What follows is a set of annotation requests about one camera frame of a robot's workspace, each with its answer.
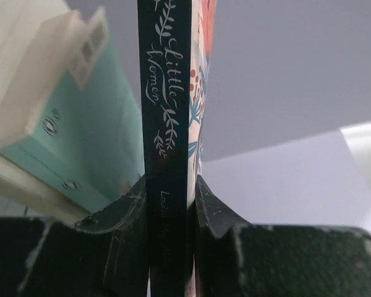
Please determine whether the white two-tier shelf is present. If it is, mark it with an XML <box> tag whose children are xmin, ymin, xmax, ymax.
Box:
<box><xmin>0</xmin><ymin>1</ymin><xmax>87</xmax><ymax>223</ymax></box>

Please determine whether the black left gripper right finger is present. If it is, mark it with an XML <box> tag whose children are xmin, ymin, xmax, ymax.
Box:
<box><xmin>195</xmin><ymin>177</ymin><xmax>371</xmax><ymax>296</ymax></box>

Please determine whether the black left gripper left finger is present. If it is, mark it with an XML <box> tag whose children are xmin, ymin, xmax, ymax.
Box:
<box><xmin>0</xmin><ymin>179</ymin><xmax>148</xmax><ymax>296</ymax></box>

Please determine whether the teal paperback book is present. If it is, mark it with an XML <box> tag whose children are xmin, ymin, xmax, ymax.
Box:
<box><xmin>0</xmin><ymin>18</ymin><xmax>146</xmax><ymax>213</ymax></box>

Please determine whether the Little Women floral book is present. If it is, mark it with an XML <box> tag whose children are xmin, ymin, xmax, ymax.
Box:
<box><xmin>137</xmin><ymin>0</ymin><xmax>216</xmax><ymax>296</ymax></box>

